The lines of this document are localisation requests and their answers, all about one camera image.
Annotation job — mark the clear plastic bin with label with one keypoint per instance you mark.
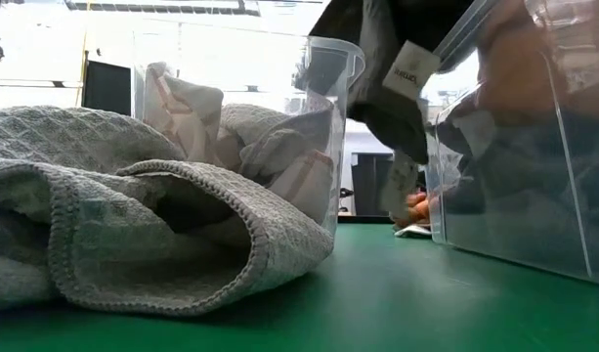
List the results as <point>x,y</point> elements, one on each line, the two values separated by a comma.
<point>524,220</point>

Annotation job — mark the light gray waffle towel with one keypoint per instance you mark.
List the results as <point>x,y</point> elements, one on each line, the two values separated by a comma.
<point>108,234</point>

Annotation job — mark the white checked kitchen towel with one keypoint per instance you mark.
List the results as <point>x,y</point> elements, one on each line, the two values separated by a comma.
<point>182,112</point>

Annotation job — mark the small white cloth piece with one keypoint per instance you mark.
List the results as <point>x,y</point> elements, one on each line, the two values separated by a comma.
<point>414,231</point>

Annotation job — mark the small gray waffle towel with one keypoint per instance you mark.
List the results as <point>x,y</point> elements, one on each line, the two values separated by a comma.
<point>269,142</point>

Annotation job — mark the black background cabinet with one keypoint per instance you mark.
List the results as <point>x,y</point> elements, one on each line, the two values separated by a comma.
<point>370,186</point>

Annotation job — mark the green table mat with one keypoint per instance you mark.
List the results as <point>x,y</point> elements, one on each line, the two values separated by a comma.
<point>401,303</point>

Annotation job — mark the black standing panel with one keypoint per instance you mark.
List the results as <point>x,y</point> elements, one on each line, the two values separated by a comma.
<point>108,88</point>

